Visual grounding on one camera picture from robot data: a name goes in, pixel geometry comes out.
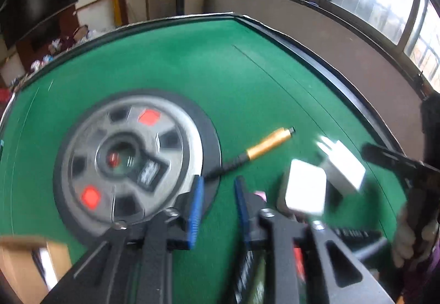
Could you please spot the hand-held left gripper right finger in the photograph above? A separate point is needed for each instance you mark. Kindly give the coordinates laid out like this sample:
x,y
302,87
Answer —
x,y
241,207

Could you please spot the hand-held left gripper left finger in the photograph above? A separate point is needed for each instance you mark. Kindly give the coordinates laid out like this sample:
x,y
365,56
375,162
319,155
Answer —
x,y
194,207

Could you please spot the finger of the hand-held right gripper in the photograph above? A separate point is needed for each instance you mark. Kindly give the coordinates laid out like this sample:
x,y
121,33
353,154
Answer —
x,y
392,158

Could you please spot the small pink object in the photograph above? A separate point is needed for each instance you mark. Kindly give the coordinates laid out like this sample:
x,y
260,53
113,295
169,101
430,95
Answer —
x,y
259,194

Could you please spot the white charger with prongs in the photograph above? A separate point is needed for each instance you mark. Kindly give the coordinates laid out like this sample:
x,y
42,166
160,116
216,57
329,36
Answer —
x,y
342,166

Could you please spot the gold and black pen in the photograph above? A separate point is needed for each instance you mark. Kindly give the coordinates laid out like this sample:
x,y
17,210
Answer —
x,y
264,147

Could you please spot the white cube charger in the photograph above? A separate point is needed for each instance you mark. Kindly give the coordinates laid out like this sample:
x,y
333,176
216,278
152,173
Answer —
x,y
304,187

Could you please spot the black printed box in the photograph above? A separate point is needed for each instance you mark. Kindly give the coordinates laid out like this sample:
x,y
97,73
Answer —
x,y
243,278

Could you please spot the black rectangular bar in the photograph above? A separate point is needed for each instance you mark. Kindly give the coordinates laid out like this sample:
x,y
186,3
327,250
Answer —
x,y
359,238

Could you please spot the cardboard box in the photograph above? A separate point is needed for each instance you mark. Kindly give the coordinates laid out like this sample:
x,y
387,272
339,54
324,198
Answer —
x,y
31,266

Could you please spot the person's right forearm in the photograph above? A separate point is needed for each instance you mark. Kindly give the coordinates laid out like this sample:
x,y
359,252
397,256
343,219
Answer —
x,y
424,283

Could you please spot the person's right hand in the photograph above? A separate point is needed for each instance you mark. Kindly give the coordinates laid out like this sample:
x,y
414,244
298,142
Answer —
x,y
404,238

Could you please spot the round grey table console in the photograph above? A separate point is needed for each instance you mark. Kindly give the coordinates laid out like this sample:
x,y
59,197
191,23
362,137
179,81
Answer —
x,y
130,166

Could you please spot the cluttered bags pile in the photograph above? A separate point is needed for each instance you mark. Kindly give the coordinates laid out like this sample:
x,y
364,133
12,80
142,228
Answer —
x,y
58,46

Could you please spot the black flat television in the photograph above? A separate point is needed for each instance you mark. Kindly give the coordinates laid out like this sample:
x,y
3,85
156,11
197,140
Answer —
x,y
37,4

